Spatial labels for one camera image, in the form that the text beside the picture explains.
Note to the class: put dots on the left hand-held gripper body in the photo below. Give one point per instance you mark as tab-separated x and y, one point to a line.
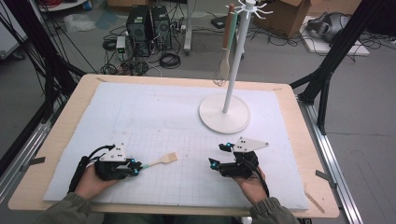
115	155

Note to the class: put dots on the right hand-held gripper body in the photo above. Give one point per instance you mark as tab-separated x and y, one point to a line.
247	145

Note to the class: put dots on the white hook stand rack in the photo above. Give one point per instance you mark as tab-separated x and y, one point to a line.
224	116

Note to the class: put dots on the person's left hand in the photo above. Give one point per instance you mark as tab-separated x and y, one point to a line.
91	183

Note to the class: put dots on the person's right hand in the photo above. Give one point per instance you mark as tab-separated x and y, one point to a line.
252	188

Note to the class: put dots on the white grid mat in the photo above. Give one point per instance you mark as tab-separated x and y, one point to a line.
149	105

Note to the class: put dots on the thin wooden stick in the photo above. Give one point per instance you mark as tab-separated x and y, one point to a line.
315	202

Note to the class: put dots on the white box with green light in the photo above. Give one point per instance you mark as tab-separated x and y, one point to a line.
120	43

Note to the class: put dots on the flat black device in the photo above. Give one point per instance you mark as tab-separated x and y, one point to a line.
218	21

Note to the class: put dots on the large black computer tower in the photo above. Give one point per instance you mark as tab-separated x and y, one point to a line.
138	29

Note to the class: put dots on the white floor board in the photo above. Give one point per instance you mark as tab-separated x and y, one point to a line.
330	48

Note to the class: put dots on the open cardboard box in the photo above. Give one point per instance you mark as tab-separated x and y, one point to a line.
283	18

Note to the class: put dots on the narrow black computer tower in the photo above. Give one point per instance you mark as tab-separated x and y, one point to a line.
162	28

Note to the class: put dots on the clear plastic bag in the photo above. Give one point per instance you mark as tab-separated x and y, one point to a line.
79	22

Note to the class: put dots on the grey rounded headset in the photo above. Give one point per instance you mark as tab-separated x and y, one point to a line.
328	26

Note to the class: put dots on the grey metal bracket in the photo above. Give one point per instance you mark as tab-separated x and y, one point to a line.
325	178
32	162

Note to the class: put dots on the aluminium rail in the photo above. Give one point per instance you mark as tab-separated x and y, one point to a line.
28	146
334	168

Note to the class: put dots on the white floor stand post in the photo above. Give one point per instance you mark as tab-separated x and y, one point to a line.
187	28

